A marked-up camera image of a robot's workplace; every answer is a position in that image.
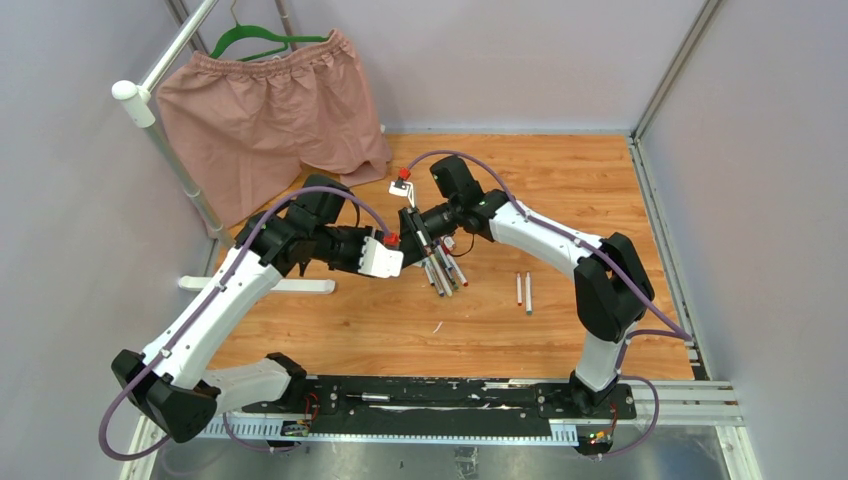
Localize pink shorts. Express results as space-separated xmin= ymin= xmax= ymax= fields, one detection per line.
xmin=155 ymin=29 xmax=392 ymax=228

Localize white acrylic marker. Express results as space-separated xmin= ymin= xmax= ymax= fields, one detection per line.
xmin=441 ymin=236 xmax=468 ymax=287

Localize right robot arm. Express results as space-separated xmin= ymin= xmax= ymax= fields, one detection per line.
xmin=398 ymin=150 xmax=655 ymax=418

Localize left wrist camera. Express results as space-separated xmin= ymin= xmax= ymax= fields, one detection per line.
xmin=357 ymin=236 xmax=404 ymax=279

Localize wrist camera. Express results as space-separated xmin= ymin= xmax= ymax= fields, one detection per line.
xmin=388 ymin=177 xmax=417 ymax=208
xmin=357 ymin=236 xmax=404 ymax=279

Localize green clothes hanger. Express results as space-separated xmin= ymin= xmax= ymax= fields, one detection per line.
xmin=208 ymin=1 xmax=331 ymax=62

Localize yellow capped white marker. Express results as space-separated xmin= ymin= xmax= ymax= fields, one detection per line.
xmin=430 ymin=254 xmax=453 ymax=297

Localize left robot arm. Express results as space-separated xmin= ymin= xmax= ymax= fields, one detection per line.
xmin=98 ymin=175 xmax=403 ymax=447

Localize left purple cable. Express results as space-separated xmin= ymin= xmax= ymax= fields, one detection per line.
xmin=97 ymin=185 xmax=402 ymax=462

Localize grey capped marker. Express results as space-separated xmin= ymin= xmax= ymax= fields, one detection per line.
xmin=422 ymin=261 xmax=445 ymax=297

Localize blue capped white marker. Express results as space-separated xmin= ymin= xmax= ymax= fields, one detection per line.
xmin=435 ymin=244 xmax=459 ymax=291

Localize red capped white marker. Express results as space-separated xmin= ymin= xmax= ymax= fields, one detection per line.
xmin=515 ymin=272 xmax=524 ymax=306

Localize green capped white marker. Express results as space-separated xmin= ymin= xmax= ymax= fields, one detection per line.
xmin=410 ymin=210 xmax=431 ymax=262

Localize teal capped white marker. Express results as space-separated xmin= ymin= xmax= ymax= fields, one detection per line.
xmin=524 ymin=272 xmax=533 ymax=315

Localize white clothes rack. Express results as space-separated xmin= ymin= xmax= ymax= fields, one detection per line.
xmin=111 ymin=0 xmax=337 ymax=295

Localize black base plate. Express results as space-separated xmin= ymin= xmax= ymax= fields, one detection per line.
xmin=243 ymin=375 xmax=637 ymax=439

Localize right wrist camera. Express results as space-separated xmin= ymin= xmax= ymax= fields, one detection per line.
xmin=388 ymin=177 xmax=417 ymax=208

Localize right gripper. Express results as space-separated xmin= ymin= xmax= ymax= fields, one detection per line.
xmin=398 ymin=199 xmax=461 ymax=271

